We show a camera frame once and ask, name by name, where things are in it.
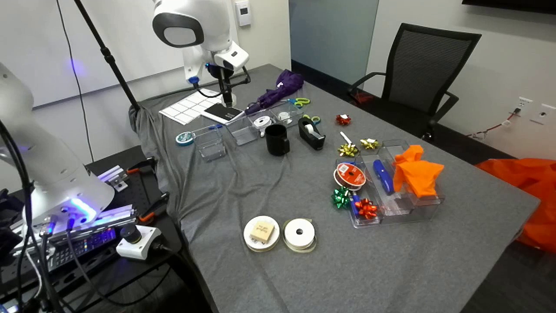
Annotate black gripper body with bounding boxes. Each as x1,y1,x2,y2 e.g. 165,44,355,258
204,60,238,91

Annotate clear square plastic container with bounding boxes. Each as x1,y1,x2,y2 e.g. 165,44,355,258
228,117,261,148

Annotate clear container holding roll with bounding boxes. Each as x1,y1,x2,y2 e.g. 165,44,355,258
250,114,275,135

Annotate clear rectangular plastic container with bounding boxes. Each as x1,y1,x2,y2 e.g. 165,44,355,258
195,129,230,164

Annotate tiny clear plastic container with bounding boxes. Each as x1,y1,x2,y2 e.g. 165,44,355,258
275,108,296,126

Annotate black tape dispenser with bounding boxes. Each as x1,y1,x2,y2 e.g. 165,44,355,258
297,115,329,154

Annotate large clear plastic container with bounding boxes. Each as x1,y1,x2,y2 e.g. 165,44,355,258
360,141,449,221

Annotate black and white box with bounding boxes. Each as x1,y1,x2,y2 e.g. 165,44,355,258
200,101,247,128

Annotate blue pen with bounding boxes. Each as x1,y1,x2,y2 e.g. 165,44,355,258
195,122,226,135

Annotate white label sheet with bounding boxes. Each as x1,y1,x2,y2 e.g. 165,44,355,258
158,91,226,128

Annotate purple folded umbrella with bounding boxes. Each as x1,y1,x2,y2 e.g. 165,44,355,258
242,68,306,115

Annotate black cup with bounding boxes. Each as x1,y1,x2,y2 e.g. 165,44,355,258
264,122,292,159

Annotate black stand pole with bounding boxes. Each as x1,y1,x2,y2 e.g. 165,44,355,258
73,0,143,114

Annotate frosted glass panel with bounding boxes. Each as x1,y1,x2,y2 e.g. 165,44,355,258
289,0,382,88

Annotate red object on floor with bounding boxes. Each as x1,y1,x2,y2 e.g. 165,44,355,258
349,89,376,108

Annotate gold gift bow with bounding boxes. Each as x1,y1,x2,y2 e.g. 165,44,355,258
337,141,362,161
358,136,382,154

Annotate small wooden stamp block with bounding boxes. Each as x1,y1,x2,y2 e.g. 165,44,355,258
250,221,276,244

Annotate red ribbon spool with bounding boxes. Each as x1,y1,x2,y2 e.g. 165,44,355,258
332,161,370,194

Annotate printed white ribbon spool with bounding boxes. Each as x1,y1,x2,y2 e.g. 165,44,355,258
242,214,282,254

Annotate green gift bow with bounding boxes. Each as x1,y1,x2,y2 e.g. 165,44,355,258
330,185,353,213

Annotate plain white ribbon spool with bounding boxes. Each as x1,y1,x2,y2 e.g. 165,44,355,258
282,216,320,256

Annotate white emergency stop button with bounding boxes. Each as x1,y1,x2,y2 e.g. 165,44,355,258
115,221,164,263

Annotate large red gift bow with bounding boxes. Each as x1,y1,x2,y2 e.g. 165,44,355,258
353,195,381,223

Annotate grey controller box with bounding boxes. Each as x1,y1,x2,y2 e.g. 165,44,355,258
9,202,139,253

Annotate blue red gift bow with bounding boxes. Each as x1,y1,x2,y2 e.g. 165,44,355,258
346,192,386,230

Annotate black office chair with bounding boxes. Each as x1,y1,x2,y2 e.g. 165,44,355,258
348,21,483,143

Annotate black equipment cart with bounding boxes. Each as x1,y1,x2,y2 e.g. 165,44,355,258
0,145,197,313

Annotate grey tablecloth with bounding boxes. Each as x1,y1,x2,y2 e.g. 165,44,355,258
129,63,542,313

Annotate orange bag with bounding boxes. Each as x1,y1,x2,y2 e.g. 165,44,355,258
476,157,556,256

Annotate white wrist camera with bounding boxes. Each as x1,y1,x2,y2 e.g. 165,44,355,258
212,41,252,72

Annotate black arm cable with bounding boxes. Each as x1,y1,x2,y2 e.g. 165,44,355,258
193,65,252,101

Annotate blue round wire spool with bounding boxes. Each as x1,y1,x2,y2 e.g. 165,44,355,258
174,131,198,148

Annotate white wall thermostat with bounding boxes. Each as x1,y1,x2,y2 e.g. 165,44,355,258
233,0,254,28

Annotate red handled pliers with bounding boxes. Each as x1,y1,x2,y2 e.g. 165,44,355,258
124,161,158,178
137,192,171,227

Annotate silver metal bracket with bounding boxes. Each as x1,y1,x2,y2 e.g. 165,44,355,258
96,164,131,194

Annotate black wall television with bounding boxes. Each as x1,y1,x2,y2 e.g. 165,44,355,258
461,0,556,18

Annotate white wall outlet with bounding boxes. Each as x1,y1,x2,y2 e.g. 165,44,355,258
516,95,535,115

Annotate white wall box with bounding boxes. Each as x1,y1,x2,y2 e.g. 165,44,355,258
528,101,556,128

